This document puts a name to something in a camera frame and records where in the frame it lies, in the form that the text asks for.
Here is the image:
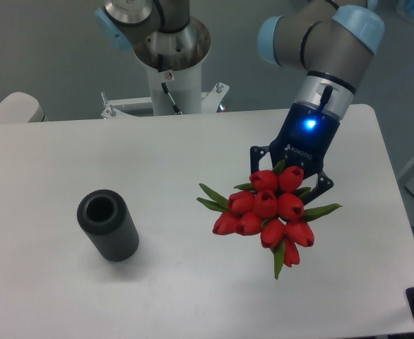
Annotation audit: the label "dark grey ribbed vase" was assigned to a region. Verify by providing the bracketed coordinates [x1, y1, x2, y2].
[76, 189, 139, 262]

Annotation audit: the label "white robot pedestal with base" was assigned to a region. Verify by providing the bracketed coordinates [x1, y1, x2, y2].
[100, 17, 230, 119]

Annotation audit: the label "white chair back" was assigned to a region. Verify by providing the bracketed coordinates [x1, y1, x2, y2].
[0, 92, 48, 124]

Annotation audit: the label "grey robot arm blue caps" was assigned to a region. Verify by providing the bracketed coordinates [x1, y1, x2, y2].
[95, 1, 384, 203]

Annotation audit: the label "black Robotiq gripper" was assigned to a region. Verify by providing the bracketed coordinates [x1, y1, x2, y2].
[249, 103, 340, 205]

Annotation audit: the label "red tulip bouquet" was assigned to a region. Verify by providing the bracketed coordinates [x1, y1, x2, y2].
[196, 160, 341, 279]

